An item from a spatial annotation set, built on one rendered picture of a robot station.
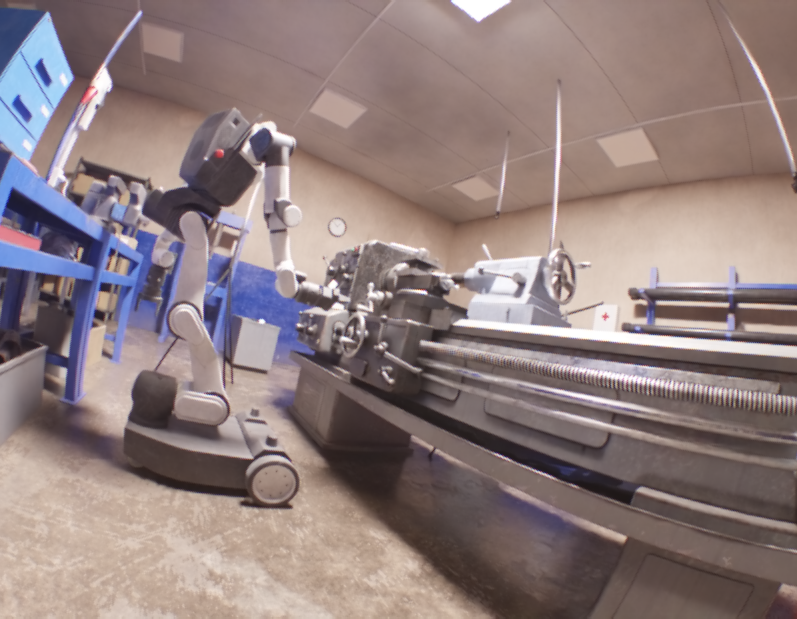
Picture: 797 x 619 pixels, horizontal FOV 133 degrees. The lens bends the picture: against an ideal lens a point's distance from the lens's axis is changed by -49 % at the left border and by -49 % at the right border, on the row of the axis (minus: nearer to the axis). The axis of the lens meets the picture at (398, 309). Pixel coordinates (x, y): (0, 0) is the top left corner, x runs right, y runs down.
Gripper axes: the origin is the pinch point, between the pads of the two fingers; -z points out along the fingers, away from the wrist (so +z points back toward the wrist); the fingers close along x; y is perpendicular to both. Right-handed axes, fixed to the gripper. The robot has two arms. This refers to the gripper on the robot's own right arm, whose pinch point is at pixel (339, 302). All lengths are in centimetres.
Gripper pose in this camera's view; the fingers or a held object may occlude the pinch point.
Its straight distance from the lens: 138.2
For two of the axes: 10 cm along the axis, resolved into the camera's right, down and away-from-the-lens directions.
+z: -8.1, -2.5, -5.3
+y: 0.7, 8.5, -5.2
